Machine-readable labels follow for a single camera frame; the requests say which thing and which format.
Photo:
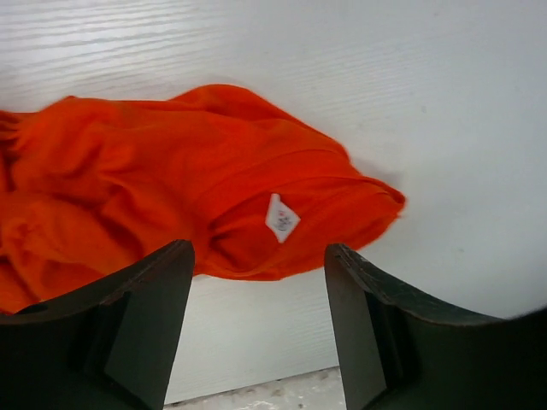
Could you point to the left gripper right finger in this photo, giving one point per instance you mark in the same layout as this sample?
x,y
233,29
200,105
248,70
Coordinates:
x,y
401,348

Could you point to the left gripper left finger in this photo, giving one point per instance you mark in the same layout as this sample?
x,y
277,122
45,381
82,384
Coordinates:
x,y
108,345

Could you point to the orange t shirt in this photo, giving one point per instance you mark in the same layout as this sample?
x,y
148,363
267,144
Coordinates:
x,y
90,186

